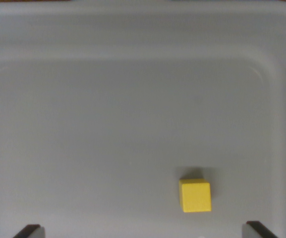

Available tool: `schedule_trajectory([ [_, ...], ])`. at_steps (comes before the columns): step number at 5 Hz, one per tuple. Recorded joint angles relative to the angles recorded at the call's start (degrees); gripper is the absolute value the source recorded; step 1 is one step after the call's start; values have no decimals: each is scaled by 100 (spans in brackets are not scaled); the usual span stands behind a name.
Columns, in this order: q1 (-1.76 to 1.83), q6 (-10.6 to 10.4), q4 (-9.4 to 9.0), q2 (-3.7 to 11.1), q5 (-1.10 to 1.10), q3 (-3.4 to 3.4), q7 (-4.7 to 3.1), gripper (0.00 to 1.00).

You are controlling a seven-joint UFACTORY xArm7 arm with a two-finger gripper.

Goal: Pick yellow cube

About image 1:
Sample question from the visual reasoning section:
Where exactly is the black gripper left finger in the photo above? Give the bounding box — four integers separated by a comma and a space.
12, 224, 46, 238

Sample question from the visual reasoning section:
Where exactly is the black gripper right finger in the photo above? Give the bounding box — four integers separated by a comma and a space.
242, 220, 280, 238

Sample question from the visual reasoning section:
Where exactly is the yellow cube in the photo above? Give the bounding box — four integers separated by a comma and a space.
178, 178, 212, 213

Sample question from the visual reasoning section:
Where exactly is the grey plastic bin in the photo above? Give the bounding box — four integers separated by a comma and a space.
0, 0, 286, 238

